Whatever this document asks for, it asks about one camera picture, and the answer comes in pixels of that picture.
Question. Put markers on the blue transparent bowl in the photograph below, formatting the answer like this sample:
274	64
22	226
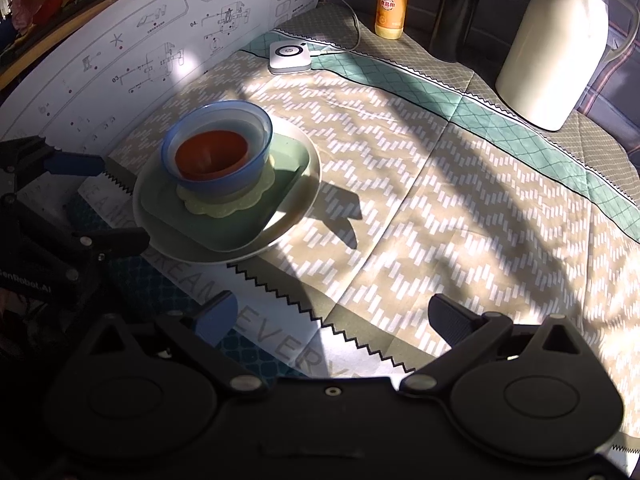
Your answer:
220	186

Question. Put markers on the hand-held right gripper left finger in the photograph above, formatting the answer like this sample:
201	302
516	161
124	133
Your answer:
217	317

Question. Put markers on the white printed cardboard box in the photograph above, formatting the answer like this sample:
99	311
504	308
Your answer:
150	35

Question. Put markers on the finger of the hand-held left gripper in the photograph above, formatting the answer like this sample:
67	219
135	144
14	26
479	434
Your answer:
115	242
75	164

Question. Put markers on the yellow scalloped saucer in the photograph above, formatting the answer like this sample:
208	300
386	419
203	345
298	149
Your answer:
220	207

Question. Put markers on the small white square device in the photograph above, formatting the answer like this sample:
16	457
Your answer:
290	57

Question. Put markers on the clear bowl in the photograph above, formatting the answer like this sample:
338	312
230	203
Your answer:
255	135

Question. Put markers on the blue plaid cloth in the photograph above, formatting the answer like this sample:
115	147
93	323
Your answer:
620	95

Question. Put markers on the green square plate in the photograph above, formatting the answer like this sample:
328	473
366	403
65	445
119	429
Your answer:
240	225

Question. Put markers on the white round plate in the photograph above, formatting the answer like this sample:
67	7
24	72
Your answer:
210	256

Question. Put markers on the orange bowl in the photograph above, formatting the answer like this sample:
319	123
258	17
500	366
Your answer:
210	152

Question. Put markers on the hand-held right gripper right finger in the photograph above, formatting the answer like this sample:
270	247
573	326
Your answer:
447	320

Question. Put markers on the white thermos jug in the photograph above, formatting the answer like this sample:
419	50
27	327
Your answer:
550	50

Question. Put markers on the dark tumbler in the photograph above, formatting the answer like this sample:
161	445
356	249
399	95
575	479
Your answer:
457	10

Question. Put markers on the patterned beige green quilt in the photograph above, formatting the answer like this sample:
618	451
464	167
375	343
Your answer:
450	185

